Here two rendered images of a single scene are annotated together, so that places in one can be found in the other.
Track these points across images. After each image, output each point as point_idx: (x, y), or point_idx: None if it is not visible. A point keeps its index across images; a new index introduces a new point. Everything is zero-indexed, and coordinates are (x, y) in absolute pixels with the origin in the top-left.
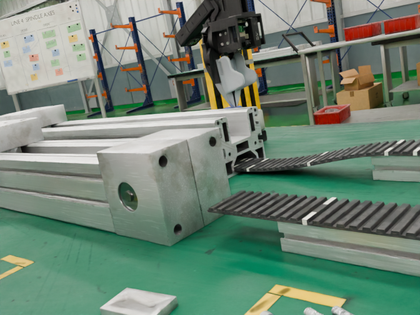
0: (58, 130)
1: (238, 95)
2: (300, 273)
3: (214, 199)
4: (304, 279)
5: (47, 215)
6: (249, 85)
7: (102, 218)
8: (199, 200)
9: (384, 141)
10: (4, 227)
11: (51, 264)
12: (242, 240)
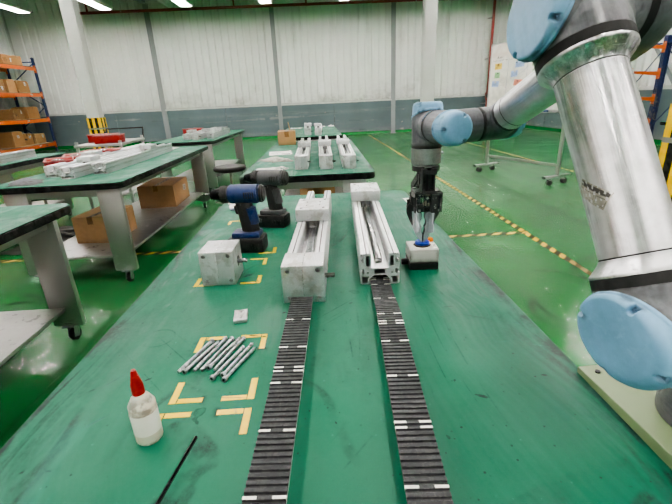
0: (354, 211)
1: (427, 235)
2: (277, 335)
3: (312, 293)
4: (273, 337)
5: None
6: (430, 232)
7: None
8: (303, 291)
9: (399, 308)
10: (282, 259)
11: (259, 287)
12: None
